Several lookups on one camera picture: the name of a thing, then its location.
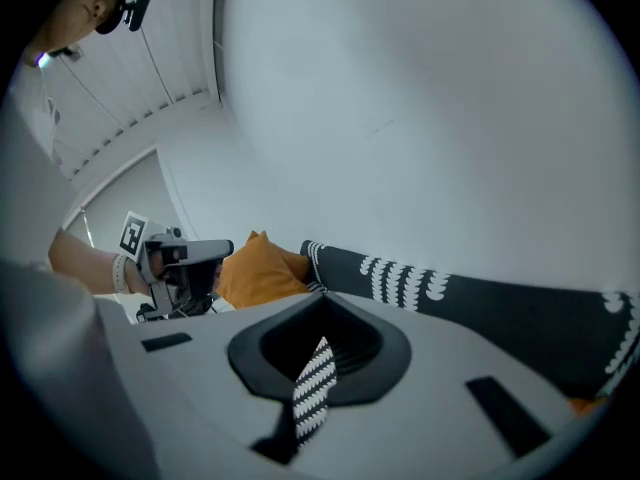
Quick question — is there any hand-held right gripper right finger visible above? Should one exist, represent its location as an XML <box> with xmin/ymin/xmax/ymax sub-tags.
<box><xmin>279</xmin><ymin>291</ymin><xmax>604</xmax><ymax>480</ymax></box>

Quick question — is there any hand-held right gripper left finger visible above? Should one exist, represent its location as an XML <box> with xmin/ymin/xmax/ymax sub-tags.
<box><xmin>94</xmin><ymin>291</ymin><xmax>332</xmax><ymax>480</ymax></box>

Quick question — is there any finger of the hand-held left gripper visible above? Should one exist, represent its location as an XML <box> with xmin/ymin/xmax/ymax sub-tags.
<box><xmin>186</xmin><ymin>238</ymin><xmax>236</xmax><ymax>265</ymax></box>

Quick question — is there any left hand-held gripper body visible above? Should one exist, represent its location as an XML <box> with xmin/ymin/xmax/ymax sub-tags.
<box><xmin>118</xmin><ymin>210</ymin><xmax>224</xmax><ymax>323</ymax></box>

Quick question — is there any orange cushion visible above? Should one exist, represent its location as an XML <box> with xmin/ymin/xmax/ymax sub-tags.
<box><xmin>215</xmin><ymin>230</ymin><xmax>314</xmax><ymax>311</ymax></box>

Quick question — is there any black white patterned cushion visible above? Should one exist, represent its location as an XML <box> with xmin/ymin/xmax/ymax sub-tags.
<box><xmin>291</xmin><ymin>239</ymin><xmax>640</xmax><ymax>450</ymax></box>

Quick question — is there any person's left forearm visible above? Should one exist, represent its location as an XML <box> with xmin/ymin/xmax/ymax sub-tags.
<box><xmin>48</xmin><ymin>227</ymin><xmax>151</xmax><ymax>297</ymax></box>

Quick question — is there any white wristband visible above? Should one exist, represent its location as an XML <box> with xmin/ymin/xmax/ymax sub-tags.
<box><xmin>111</xmin><ymin>253</ymin><xmax>135</xmax><ymax>295</ymax></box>

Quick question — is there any white curtain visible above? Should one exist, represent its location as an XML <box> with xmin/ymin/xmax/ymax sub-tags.
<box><xmin>49</xmin><ymin>0</ymin><xmax>224</xmax><ymax>180</ymax></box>

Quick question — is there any person's white shirt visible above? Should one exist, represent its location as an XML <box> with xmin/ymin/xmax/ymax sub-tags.
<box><xmin>8</xmin><ymin>61</ymin><xmax>66</xmax><ymax>167</ymax></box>

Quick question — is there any person's head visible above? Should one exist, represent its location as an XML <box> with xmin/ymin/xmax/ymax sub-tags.
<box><xmin>30</xmin><ymin>0</ymin><xmax>124</xmax><ymax>58</ymax></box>

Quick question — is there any black head-worn camera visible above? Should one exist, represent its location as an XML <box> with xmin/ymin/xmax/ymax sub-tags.
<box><xmin>93</xmin><ymin>0</ymin><xmax>155</xmax><ymax>36</ymax></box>

